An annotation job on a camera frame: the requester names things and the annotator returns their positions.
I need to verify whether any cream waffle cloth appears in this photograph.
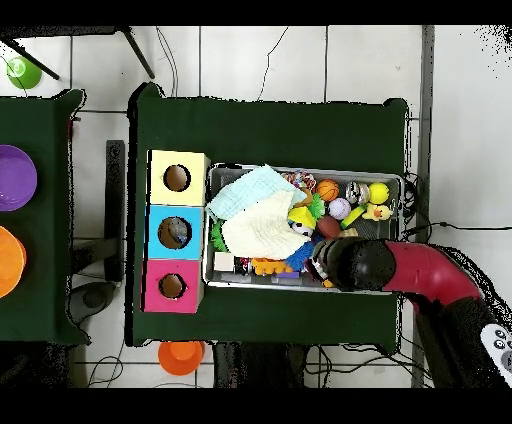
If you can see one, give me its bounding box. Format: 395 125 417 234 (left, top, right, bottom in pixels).
220 188 311 260

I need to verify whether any orange cup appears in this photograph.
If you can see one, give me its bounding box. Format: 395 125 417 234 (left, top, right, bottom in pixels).
157 340 206 377

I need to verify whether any orange toy brick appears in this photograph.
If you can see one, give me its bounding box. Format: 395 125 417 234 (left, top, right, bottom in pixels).
251 257 293 277

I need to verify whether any yellow plush duck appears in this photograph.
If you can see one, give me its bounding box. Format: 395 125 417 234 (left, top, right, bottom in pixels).
360 202 394 222

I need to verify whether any light blue waffle cloth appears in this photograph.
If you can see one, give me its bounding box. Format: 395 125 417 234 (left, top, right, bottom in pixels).
204 164 308 222

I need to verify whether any blue spiky ball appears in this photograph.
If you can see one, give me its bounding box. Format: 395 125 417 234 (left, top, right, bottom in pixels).
284 240 318 272

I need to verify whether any orange toy basketball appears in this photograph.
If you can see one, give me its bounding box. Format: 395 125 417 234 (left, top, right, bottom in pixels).
315 178 340 203

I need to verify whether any black floor stand base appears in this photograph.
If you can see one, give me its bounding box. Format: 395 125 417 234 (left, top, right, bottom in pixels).
67 139 126 326

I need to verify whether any orange bowl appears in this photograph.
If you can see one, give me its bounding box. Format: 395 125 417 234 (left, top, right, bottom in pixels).
0 225 27 299

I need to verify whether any black camera tripod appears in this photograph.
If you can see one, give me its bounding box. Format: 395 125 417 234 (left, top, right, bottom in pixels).
0 25 156 81

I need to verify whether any yellow wedge block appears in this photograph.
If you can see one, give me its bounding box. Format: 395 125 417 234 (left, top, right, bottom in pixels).
287 205 317 230

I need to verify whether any dark green tablecloth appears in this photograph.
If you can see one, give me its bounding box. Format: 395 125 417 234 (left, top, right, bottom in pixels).
125 81 410 348
0 88 92 346

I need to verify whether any silver mesh bin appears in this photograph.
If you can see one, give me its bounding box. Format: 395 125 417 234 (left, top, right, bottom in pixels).
201 162 404 296

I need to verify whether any thin black floor cable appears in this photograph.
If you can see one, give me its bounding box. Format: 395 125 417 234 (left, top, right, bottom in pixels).
257 25 290 102

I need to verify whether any purple bowl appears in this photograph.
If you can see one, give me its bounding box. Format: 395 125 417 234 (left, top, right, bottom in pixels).
0 144 38 212

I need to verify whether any white toy baseball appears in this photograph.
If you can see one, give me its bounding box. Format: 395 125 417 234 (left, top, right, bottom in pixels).
328 197 352 221

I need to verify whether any green cup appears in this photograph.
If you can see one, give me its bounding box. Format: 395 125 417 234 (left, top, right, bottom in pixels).
5 55 43 90

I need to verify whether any brown ball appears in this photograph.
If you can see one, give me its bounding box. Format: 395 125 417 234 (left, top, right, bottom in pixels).
315 215 342 240

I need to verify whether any wooden box with three holes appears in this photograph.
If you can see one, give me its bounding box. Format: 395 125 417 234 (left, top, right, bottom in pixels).
142 149 212 314

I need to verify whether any yellow ball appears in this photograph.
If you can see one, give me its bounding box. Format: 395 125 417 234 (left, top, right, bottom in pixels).
368 182 391 205

